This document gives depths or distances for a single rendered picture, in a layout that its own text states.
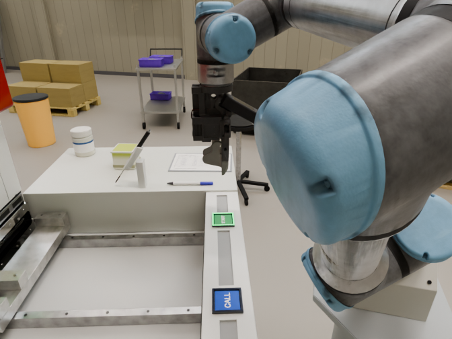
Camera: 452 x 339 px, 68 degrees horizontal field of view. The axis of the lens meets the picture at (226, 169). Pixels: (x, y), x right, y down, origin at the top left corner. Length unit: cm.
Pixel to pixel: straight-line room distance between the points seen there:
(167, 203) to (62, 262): 32
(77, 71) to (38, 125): 160
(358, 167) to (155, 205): 86
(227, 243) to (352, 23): 55
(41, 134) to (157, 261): 348
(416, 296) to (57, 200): 96
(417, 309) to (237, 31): 69
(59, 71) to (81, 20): 322
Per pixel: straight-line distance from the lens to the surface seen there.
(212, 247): 78
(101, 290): 93
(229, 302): 66
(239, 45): 56
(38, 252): 101
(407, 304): 89
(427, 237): 63
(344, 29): 43
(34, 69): 610
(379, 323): 88
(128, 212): 106
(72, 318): 86
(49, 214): 110
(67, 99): 542
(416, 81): 23
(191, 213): 103
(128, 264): 98
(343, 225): 22
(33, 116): 425
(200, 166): 113
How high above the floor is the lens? 145
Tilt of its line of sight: 26 degrees down
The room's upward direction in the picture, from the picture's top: straight up
